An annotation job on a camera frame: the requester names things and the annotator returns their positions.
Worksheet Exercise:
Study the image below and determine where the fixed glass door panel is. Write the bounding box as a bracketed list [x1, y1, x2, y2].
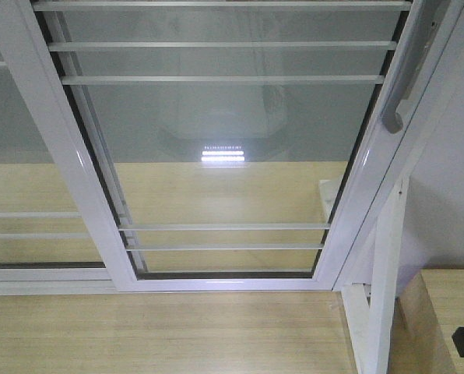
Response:
[0, 51, 108, 279]

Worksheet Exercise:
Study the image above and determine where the white diagonal support brace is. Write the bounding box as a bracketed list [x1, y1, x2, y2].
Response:
[334, 178, 409, 373]

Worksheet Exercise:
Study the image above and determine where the light wooden platform board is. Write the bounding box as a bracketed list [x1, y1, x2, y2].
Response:
[0, 161, 355, 373]

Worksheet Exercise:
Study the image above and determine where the grey curved door handle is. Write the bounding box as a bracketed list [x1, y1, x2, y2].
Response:
[379, 1, 441, 134]

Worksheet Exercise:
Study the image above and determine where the white sliding glass door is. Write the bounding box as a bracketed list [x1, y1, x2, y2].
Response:
[0, 1, 424, 295]

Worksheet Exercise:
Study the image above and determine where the white door frame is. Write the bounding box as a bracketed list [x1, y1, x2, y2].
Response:
[0, 0, 464, 296]

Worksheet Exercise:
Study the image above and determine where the light wooden box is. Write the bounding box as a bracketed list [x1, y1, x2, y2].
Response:
[399, 269, 464, 373]

